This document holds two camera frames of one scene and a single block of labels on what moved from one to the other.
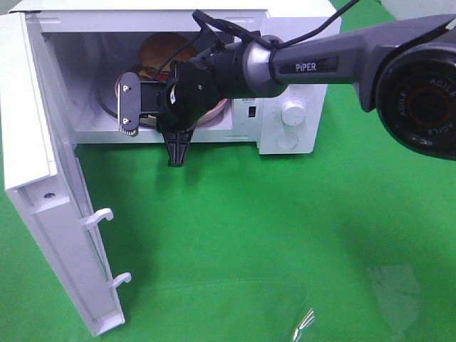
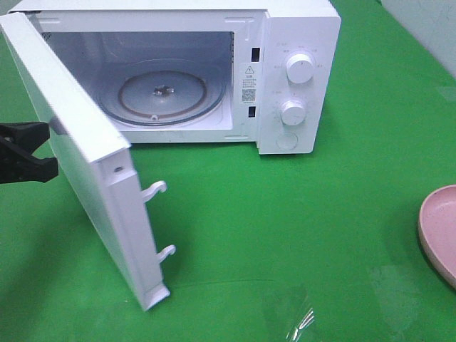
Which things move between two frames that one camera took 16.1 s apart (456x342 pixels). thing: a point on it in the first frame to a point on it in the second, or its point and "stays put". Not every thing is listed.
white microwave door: (42, 176) to (94, 162)
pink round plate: (153, 120) to (437, 223)
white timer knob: (293, 112) stays put
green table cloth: (358, 244) stays put
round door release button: (287, 141) stays put
